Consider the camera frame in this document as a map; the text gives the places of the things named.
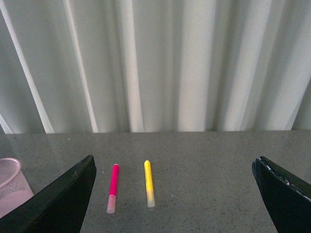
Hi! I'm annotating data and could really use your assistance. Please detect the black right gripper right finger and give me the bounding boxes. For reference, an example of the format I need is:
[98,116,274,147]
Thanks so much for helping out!
[252,156,311,233]

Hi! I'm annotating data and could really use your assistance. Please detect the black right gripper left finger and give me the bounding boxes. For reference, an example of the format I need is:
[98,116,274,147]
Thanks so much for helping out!
[0,155,96,233]

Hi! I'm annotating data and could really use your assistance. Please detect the pink highlighter pen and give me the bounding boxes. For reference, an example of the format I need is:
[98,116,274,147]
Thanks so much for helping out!
[106,164,120,214]

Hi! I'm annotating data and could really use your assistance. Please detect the pink mesh cup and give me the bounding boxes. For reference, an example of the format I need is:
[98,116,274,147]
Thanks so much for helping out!
[0,158,34,217]

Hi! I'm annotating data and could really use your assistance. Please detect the yellow highlighter pen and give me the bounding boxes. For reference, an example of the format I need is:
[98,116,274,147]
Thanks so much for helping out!
[144,160,155,208]

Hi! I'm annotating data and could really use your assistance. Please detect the white pleated curtain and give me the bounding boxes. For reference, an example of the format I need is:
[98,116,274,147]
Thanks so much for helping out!
[0,0,311,134]

